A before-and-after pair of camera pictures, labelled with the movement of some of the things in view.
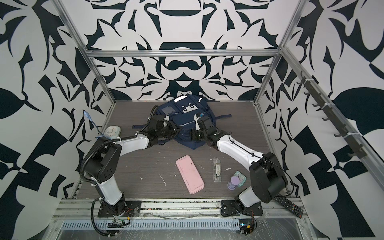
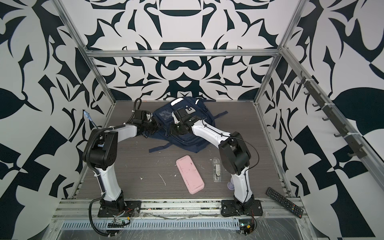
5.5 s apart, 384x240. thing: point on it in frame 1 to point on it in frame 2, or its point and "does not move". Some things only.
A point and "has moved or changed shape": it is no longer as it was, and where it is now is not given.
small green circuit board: [246, 226] does not move
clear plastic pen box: [217, 169] does not move
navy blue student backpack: [182, 110] has moved or changed shape
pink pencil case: [193, 180] does not move
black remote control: [294, 209] does not move
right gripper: [194, 134] to [172, 128]
